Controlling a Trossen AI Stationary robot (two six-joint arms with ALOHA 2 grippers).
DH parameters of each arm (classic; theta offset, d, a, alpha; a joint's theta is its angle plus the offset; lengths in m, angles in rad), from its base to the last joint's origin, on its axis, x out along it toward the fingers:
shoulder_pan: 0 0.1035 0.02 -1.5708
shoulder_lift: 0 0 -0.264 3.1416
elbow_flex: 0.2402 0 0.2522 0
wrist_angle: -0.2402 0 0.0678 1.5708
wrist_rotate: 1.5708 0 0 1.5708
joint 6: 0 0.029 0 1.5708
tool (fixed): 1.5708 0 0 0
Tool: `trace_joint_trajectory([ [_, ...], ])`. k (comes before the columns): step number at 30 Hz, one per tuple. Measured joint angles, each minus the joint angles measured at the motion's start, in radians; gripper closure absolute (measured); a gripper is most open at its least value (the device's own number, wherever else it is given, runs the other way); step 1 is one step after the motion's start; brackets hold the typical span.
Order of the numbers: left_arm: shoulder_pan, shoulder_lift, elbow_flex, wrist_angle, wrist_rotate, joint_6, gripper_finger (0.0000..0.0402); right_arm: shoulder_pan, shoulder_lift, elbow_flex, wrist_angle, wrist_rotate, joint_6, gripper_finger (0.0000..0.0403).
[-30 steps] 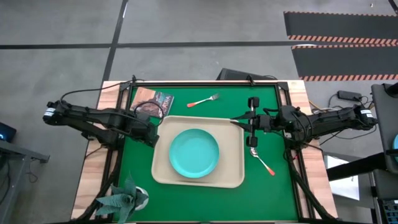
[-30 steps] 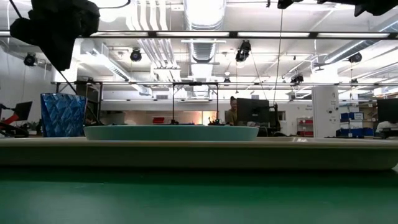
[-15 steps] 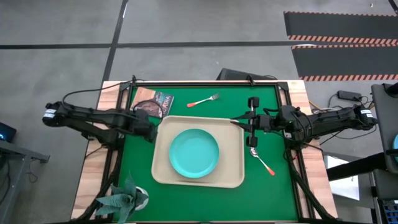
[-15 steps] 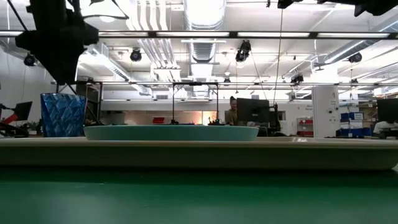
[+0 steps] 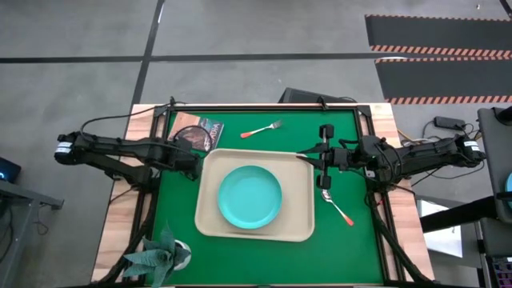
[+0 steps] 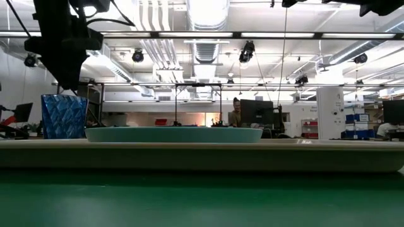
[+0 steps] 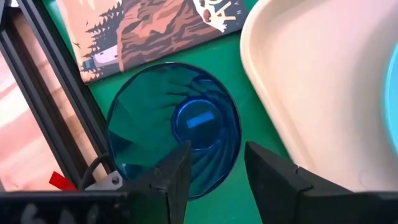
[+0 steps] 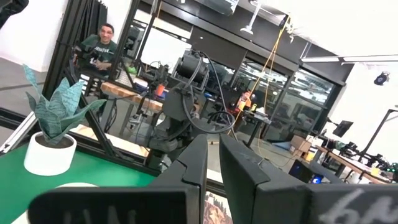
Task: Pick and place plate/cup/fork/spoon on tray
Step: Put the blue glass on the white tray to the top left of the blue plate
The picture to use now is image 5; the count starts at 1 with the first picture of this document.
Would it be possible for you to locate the white sheet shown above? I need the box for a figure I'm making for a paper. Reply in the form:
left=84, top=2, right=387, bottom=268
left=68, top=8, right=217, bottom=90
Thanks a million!
left=415, top=198, right=464, bottom=259

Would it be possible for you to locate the teal plastic plate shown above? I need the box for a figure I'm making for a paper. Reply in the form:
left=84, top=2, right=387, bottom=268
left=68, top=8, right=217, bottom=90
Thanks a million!
left=217, top=165, right=283, bottom=230

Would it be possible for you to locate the long black cable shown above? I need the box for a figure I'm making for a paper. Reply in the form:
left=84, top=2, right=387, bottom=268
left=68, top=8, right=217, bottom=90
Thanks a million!
left=79, top=102, right=177, bottom=137

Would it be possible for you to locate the black hazard-striped floor mat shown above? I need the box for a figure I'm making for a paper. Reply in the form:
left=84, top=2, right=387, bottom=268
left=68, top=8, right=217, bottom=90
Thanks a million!
left=374, top=57, right=512, bottom=106
left=364, top=14, right=512, bottom=57

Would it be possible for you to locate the fork with red handle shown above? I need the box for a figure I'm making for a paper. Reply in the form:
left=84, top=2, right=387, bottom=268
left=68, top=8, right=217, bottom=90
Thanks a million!
left=239, top=119, right=284, bottom=140

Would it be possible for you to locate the grey side table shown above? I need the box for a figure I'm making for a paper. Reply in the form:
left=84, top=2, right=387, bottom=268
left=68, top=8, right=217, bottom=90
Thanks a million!
left=0, top=179, right=65, bottom=288

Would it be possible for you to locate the black bar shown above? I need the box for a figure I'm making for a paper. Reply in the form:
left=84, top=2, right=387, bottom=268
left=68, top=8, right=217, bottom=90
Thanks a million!
left=419, top=195, right=497, bottom=234

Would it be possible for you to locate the Acadia picture book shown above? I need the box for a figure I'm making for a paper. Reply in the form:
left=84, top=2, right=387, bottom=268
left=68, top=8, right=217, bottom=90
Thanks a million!
left=166, top=111, right=225, bottom=153

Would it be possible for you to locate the black device with blue light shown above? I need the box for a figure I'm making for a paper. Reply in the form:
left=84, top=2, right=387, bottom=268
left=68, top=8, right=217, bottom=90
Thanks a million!
left=0, top=157, right=22, bottom=184

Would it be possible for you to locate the spoon with red handle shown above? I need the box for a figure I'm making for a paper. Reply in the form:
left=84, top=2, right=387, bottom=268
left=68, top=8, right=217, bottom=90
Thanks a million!
left=321, top=188, right=355, bottom=227

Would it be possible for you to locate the yellow cable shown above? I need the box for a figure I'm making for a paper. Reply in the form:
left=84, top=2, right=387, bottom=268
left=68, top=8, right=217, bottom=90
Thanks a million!
left=398, top=130, right=457, bottom=147

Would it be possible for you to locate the green table mat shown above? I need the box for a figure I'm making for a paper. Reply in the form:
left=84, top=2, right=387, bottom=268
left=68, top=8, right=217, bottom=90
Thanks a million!
left=146, top=110, right=385, bottom=286

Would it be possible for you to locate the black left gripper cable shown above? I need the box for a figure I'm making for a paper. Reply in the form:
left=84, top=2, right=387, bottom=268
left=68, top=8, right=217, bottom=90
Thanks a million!
left=172, top=125, right=214, bottom=153

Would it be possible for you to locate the black keyboard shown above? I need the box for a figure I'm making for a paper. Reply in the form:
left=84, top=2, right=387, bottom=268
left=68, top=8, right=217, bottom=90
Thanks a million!
left=490, top=258, right=512, bottom=283

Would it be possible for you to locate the beige plastic tray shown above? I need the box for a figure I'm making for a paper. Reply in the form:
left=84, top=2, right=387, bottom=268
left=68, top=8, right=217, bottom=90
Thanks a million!
left=194, top=147, right=316, bottom=243

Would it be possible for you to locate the black power adapter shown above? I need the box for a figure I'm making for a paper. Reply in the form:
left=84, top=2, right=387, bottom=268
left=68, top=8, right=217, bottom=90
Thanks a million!
left=434, top=115, right=467, bottom=131

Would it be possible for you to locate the artificial plant in white pot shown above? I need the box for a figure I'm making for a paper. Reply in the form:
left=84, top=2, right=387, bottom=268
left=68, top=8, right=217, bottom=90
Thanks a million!
left=122, top=226, right=193, bottom=288

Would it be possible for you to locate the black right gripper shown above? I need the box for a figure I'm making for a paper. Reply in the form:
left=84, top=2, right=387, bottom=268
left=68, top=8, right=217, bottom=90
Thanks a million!
left=295, top=123, right=363, bottom=190

